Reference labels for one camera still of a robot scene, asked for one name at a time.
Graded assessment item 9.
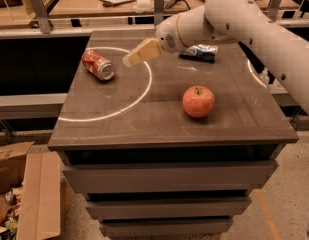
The grey drawer cabinet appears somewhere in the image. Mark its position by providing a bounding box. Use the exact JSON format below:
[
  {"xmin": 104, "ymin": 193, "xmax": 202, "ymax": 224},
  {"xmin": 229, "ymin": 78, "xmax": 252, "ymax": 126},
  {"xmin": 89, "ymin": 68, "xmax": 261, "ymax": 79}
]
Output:
[{"xmin": 49, "ymin": 29, "xmax": 297, "ymax": 238}]

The cardboard box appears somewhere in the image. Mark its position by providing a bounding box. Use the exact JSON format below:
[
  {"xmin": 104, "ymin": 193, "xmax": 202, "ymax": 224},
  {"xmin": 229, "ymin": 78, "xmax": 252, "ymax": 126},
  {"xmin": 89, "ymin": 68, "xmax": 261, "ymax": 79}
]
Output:
[{"xmin": 0, "ymin": 142, "xmax": 61, "ymax": 240}]

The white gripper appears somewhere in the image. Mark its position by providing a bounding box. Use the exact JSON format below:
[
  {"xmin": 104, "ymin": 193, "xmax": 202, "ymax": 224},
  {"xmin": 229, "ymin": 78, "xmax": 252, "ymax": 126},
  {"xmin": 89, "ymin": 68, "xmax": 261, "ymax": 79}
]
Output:
[{"xmin": 123, "ymin": 15, "xmax": 185, "ymax": 67}]

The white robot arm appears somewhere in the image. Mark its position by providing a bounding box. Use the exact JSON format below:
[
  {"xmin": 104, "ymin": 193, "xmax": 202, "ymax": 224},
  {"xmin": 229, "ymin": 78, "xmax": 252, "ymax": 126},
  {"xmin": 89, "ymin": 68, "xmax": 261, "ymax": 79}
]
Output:
[{"xmin": 123, "ymin": 0, "xmax": 309, "ymax": 115}]

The red apple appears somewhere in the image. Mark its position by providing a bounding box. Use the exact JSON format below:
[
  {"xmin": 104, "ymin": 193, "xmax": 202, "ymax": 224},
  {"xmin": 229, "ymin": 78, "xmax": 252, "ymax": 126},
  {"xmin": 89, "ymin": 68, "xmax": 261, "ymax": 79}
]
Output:
[{"xmin": 182, "ymin": 85, "xmax": 215, "ymax": 118}]

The blue silver crushed can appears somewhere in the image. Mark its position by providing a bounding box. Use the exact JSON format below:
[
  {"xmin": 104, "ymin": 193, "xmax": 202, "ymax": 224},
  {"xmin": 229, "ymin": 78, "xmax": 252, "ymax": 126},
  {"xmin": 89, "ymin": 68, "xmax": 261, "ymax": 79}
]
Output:
[{"xmin": 179, "ymin": 44, "xmax": 218, "ymax": 63}]

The metal bracket middle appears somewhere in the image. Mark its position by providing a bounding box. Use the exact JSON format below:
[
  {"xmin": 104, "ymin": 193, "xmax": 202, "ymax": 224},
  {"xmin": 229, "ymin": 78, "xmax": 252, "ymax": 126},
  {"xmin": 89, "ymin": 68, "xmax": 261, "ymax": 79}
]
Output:
[{"xmin": 154, "ymin": 0, "xmax": 164, "ymax": 26}]

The red coke can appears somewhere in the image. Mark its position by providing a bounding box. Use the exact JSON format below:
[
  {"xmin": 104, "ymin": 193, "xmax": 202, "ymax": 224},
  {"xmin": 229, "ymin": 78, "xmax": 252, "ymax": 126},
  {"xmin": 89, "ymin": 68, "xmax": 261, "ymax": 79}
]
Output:
[{"xmin": 82, "ymin": 50, "xmax": 115, "ymax": 81}]

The metal bracket left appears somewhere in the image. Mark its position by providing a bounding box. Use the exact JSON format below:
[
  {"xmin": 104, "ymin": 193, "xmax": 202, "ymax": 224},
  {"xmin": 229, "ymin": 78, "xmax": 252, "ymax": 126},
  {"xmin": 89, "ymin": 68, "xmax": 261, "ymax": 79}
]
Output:
[{"xmin": 29, "ymin": 0, "xmax": 52, "ymax": 34}]

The metal bracket right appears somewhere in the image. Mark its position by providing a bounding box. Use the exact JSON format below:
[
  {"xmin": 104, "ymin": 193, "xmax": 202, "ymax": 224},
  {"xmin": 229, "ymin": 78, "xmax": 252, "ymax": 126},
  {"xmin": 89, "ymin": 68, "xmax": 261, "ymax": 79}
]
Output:
[{"xmin": 265, "ymin": 0, "xmax": 288, "ymax": 22}]

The metal bracket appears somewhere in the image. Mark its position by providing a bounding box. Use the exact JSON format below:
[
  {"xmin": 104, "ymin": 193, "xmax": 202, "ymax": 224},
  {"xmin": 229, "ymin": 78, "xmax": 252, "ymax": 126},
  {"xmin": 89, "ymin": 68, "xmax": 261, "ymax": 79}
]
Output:
[
  {"xmin": 154, "ymin": 0, "xmax": 164, "ymax": 26},
  {"xmin": 29, "ymin": 0, "xmax": 52, "ymax": 34},
  {"xmin": 265, "ymin": 0, "xmax": 288, "ymax": 22}
]

